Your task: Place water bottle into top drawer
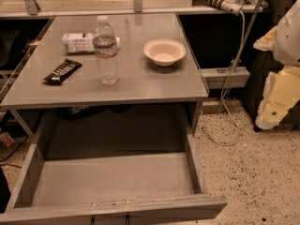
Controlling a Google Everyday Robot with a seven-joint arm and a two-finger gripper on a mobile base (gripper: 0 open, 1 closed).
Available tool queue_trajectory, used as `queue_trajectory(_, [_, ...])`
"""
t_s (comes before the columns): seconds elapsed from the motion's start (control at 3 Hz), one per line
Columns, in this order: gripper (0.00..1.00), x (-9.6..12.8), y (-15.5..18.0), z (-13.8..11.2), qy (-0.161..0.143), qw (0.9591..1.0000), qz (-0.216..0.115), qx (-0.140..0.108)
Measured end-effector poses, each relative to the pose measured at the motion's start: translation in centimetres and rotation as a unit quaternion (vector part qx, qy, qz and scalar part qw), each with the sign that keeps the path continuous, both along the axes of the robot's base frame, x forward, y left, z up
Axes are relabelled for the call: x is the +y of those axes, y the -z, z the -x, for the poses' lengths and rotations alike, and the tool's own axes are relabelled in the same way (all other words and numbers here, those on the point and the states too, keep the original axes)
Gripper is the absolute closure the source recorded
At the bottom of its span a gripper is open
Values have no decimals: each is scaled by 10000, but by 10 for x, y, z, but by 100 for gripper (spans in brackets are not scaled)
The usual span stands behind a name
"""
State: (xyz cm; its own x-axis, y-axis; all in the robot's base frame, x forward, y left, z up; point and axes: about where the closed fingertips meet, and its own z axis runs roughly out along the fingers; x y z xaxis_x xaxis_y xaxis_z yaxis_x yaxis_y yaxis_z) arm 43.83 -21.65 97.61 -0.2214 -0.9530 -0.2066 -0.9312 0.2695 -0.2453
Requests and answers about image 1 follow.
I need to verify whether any grey open top drawer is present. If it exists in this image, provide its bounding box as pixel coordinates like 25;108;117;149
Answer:
1;104;227;225

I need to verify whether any white paper bowl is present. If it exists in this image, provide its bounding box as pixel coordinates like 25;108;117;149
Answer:
143;38;187;67

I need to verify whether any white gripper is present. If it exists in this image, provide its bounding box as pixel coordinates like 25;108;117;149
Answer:
253;0;300;129

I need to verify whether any white power cable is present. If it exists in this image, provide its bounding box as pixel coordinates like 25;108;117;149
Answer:
200;10;247;147

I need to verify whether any grey cabinet table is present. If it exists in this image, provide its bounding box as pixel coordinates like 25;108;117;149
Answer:
1;13;207;128

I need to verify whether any dark cabinet on right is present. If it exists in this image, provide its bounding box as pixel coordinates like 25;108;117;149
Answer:
253;0;300;130

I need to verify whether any white labelled bottle lying down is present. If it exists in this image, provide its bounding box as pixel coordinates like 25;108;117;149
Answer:
62;33;120;55

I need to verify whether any white corrugated hose connector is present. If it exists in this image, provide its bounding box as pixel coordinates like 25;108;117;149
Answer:
202;0;242;16

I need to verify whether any clear plastic water bottle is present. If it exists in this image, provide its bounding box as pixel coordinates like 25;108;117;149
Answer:
93;15;119;85

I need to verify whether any black snack bar wrapper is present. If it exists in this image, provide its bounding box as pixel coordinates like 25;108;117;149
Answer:
44;59;82;84

